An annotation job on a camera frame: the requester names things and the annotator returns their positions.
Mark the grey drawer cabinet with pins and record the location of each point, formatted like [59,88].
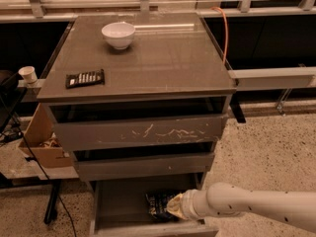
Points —
[171,69]

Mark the grey open bottom drawer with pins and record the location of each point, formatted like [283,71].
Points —
[122,210]

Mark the dark chocolate bar wrapper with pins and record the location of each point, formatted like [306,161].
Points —
[85,79]

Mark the grey top drawer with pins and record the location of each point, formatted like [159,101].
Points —
[123,133]

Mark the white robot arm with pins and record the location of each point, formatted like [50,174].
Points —
[221,199]

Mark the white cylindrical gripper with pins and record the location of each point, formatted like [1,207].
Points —
[186,203]

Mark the brown cardboard box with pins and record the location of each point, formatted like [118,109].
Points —
[39,136]

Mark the blue chip bag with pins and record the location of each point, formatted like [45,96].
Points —
[157,205]

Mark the metal horizontal rail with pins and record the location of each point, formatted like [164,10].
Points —
[274,78]

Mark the white paper cup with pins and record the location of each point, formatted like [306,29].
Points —
[29,75]

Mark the grey middle drawer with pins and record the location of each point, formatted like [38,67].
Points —
[138,167]

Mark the black stand leg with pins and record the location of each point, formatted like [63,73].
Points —
[51,212]

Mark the white ceramic bowl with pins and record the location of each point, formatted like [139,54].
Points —
[119,35]

